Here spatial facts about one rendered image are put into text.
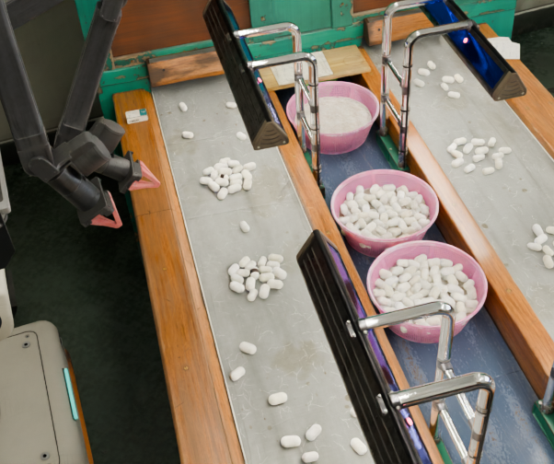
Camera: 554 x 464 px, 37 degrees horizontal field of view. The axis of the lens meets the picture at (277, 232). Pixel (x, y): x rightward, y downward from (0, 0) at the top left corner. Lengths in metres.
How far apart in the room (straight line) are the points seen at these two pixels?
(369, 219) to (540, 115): 0.62
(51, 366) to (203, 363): 0.82
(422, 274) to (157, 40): 1.10
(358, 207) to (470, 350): 0.48
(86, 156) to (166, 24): 0.97
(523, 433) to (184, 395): 0.69
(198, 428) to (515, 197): 1.01
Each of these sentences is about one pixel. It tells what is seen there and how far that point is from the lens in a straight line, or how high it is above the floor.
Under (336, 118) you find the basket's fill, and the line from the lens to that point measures 2.41.
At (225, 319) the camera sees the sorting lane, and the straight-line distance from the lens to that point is 1.85.
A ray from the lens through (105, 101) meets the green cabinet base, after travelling 2.60.
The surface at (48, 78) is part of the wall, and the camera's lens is 3.53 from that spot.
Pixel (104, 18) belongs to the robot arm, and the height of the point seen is 1.28.
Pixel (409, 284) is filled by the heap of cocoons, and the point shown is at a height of 0.74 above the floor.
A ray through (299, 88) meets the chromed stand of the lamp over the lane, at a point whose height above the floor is 0.93.
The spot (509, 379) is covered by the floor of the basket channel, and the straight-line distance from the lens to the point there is 1.85.
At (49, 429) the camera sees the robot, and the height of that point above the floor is 0.28.
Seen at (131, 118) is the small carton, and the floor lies 0.78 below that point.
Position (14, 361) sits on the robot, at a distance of 2.53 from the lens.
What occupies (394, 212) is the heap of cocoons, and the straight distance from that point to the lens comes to 2.08.
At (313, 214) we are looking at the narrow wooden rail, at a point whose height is 0.76.
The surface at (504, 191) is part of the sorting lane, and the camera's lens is 2.17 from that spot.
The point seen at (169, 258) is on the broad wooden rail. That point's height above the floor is 0.76.
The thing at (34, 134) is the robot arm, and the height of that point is 1.28.
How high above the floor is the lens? 2.13
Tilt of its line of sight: 43 degrees down
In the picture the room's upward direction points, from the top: 5 degrees counter-clockwise
